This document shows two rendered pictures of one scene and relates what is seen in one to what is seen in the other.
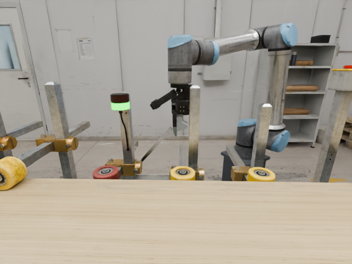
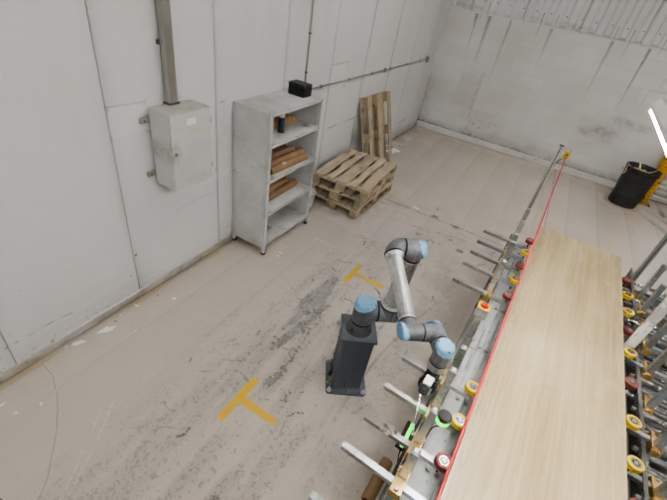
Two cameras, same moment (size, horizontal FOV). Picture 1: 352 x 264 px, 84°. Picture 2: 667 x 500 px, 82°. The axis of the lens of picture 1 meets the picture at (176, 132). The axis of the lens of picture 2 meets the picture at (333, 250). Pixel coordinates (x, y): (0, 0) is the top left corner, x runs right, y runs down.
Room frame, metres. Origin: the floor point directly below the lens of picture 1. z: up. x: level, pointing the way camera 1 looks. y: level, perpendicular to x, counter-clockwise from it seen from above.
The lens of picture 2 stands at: (0.78, 1.37, 2.64)
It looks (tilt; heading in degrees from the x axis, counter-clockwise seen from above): 36 degrees down; 295
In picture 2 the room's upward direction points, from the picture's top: 11 degrees clockwise
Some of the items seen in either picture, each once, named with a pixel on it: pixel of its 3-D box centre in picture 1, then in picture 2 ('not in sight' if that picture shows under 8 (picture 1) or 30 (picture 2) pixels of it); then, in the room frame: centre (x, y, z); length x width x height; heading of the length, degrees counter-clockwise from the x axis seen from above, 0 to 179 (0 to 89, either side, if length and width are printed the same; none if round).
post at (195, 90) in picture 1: (193, 149); (439, 397); (0.69, -0.07, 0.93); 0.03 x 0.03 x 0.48; 88
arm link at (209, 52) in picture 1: (201, 53); (434, 333); (0.84, -0.10, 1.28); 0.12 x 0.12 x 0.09; 36
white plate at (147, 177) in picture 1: (140, 184); not in sight; (0.72, 0.15, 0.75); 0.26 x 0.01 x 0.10; 88
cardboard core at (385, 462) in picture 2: not in sight; (377, 480); (0.78, 0.05, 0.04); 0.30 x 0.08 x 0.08; 88
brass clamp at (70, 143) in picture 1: (57, 143); (399, 481); (0.70, 0.46, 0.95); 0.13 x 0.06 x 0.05; 88
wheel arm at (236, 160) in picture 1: (240, 167); (435, 376); (0.74, -0.28, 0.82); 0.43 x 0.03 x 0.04; 178
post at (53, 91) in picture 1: (64, 145); (401, 477); (0.70, 0.43, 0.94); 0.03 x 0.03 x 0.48; 88
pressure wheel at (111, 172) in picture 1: (107, 184); (441, 465); (0.56, 0.23, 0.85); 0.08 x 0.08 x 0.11
